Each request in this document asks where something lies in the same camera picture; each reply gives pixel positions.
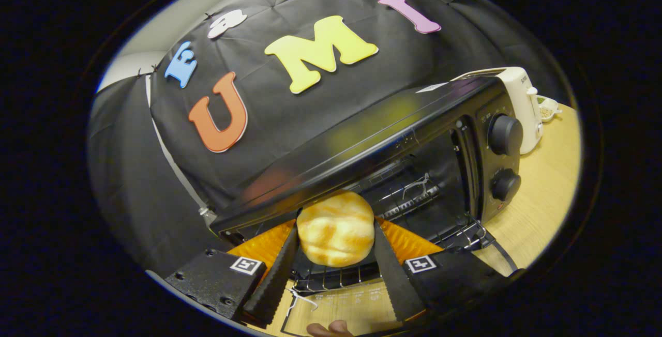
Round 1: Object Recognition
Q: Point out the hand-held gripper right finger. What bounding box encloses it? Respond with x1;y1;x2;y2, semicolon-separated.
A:
372;218;518;323

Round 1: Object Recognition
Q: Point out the white pop-up toaster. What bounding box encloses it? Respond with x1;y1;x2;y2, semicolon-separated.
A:
452;67;544;155

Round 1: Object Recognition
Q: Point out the black toaster oven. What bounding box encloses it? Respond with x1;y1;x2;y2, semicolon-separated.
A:
209;77;523;337

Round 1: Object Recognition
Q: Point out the white divided snack dish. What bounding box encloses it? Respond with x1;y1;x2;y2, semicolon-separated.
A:
536;95;563;123

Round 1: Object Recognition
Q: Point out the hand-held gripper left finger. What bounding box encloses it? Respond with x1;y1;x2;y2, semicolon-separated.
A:
164;222;300;326

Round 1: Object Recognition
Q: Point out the golden bread bun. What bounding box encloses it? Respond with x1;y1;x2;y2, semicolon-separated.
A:
296;190;375;268

